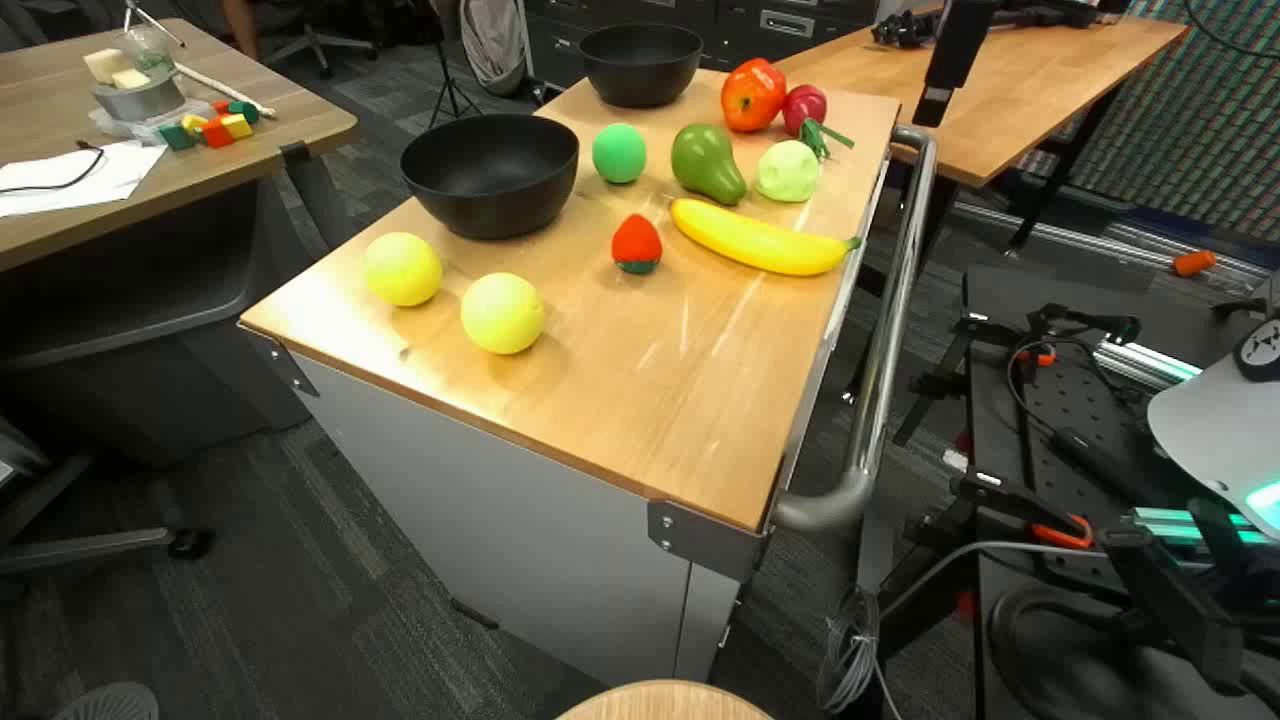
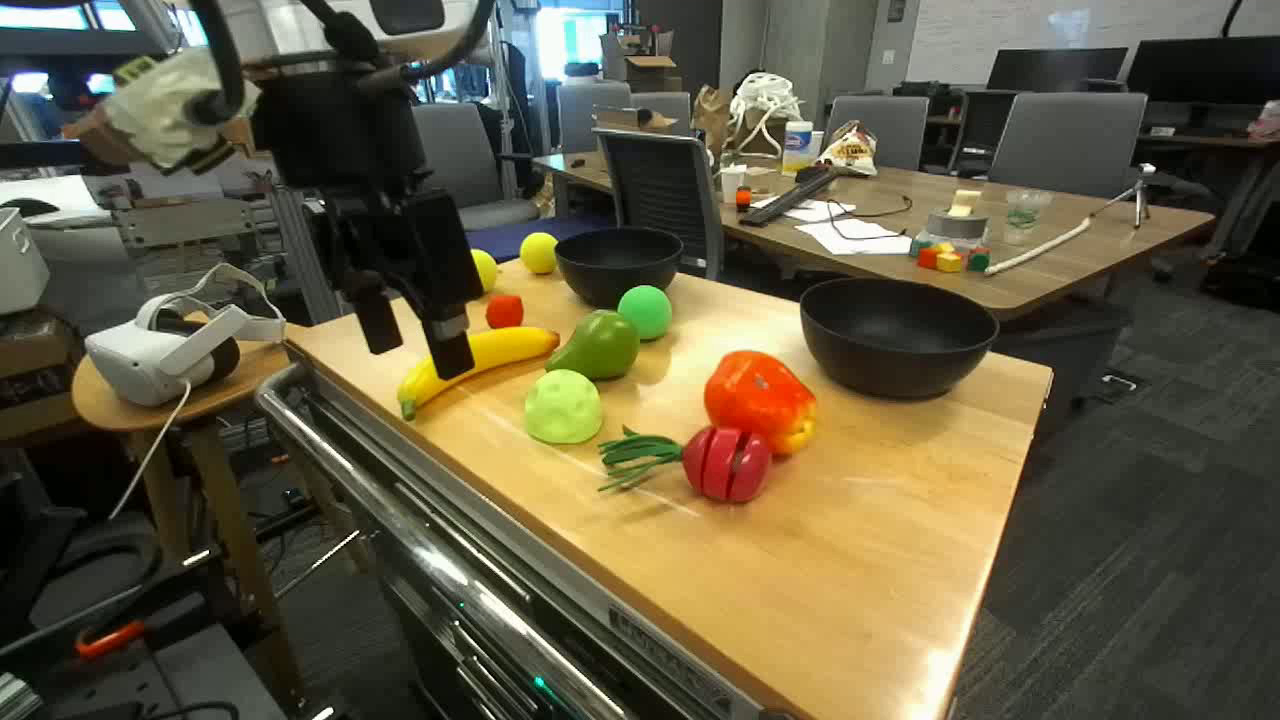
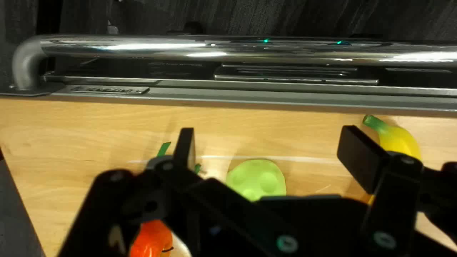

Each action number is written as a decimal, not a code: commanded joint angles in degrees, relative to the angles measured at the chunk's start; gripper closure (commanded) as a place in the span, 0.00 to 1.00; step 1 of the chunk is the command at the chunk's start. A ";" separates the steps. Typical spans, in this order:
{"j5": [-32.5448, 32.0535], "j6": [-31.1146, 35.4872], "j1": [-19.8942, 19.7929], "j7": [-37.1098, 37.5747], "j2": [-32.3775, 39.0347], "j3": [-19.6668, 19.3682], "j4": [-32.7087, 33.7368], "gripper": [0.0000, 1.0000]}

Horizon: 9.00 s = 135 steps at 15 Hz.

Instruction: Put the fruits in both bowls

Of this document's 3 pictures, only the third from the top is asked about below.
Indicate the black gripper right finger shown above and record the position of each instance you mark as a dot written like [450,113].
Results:
[390,200]

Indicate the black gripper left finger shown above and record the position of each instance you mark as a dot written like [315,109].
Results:
[143,200]

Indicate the red orange apple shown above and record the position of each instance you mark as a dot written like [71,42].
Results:
[151,240]

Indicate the light green cabbage half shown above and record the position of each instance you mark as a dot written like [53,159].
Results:
[254,180]

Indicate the yellow banana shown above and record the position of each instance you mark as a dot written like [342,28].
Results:
[400,140]

